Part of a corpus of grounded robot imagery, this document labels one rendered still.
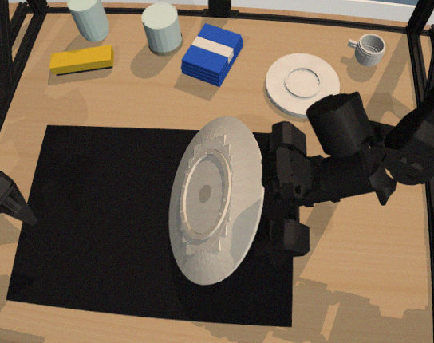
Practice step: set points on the yellow rectangular block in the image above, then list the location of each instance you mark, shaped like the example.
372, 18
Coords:
82, 60

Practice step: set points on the cream oval platter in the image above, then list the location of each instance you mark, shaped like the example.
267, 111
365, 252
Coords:
216, 201

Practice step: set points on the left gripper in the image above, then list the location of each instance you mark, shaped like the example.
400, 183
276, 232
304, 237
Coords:
291, 237

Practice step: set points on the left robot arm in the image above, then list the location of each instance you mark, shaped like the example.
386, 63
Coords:
343, 130

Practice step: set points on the grey cup with handle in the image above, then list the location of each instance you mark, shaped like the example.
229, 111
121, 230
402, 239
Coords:
371, 43

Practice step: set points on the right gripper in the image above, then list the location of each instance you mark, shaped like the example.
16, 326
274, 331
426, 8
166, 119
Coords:
14, 204

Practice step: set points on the black rectangular mat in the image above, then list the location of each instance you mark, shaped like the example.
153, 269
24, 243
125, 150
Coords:
101, 243

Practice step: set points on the white round saucer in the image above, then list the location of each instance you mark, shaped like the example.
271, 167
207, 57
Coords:
294, 82

